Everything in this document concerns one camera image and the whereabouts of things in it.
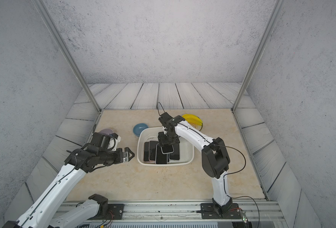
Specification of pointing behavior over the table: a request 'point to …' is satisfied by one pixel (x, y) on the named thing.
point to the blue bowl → (138, 128)
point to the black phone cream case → (161, 158)
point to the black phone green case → (167, 149)
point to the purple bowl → (107, 130)
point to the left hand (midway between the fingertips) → (130, 156)
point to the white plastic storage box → (186, 149)
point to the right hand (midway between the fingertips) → (165, 144)
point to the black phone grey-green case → (175, 155)
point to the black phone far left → (146, 152)
